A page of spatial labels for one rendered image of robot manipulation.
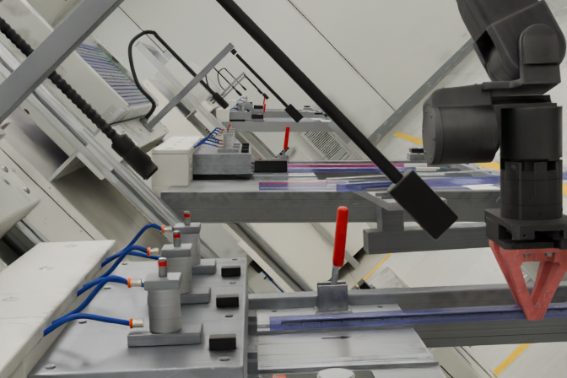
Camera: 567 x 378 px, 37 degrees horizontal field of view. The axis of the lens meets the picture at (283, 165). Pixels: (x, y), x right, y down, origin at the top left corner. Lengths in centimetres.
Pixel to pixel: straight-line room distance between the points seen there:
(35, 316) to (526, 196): 45
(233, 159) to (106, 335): 137
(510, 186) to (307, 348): 24
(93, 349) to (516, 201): 42
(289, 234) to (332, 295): 441
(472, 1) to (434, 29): 766
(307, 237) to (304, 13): 350
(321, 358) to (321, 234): 456
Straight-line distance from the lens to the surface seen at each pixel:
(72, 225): 171
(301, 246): 530
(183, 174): 186
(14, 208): 87
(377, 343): 79
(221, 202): 167
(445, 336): 94
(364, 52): 837
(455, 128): 79
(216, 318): 66
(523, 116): 81
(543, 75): 81
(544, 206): 82
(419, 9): 848
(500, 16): 83
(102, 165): 164
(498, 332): 95
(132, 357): 58
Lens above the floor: 124
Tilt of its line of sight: 5 degrees down
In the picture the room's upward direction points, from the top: 45 degrees counter-clockwise
